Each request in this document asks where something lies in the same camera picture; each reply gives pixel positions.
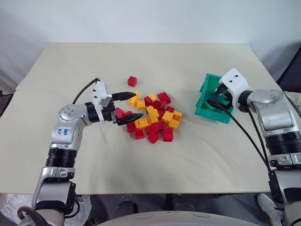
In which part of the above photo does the white sneaker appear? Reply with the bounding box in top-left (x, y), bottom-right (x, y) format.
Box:
top-left (256, 193), bottom-right (285, 222)

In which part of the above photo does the grey robot torso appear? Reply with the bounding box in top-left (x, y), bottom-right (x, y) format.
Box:
top-left (93, 210), bottom-right (237, 226)

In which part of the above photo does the white crinkled plastic sheet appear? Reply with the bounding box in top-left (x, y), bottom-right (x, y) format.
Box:
top-left (0, 193), bottom-right (36, 226)

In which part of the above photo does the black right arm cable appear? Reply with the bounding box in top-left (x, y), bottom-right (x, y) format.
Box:
top-left (213, 93), bottom-right (276, 179)
top-left (246, 108), bottom-right (271, 165)

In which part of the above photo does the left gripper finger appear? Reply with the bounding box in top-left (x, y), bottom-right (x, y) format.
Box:
top-left (114, 113), bottom-right (144, 126)
top-left (111, 92), bottom-right (137, 102)

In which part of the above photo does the long yellow toy block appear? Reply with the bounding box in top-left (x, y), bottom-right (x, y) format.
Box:
top-left (134, 118), bottom-right (153, 130)

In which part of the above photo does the dark green block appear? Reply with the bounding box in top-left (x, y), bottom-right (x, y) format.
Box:
top-left (203, 100), bottom-right (218, 112)

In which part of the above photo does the teal plastic bin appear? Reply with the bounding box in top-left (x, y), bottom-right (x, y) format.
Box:
top-left (194, 73), bottom-right (236, 124)

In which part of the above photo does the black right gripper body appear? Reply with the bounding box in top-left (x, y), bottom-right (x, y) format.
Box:
top-left (216, 84), bottom-right (234, 107)

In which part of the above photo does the beige table cover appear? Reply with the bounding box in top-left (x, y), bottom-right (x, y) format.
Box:
top-left (0, 42), bottom-right (284, 195)

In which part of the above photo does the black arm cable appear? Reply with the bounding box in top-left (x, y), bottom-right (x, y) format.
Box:
top-left (71, 78), bottom-right (101, 105)
top-left (246, 108), bottom-right (271, 165)
top-left (213, 93), bottom-right (276, 179)

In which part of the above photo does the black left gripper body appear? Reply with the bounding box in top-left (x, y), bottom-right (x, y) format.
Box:
top-left (102, 101), bottom-right (118, 123)

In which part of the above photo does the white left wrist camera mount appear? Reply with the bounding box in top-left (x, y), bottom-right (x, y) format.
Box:
top-left (92, 81), bottom-right (112, 123)

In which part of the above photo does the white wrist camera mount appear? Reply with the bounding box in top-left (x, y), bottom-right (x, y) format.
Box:
top-left (218, 68), bottom-right (253, 105)
top-left (92, 81), bottom-right (112, 123)

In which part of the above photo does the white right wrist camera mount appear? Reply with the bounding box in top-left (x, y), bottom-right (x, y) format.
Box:
top-left (218, 68), bottom-right (253, 105)

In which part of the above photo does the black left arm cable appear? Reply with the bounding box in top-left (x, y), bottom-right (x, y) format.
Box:
top-left (71, 78), bottom-right (101, 105)

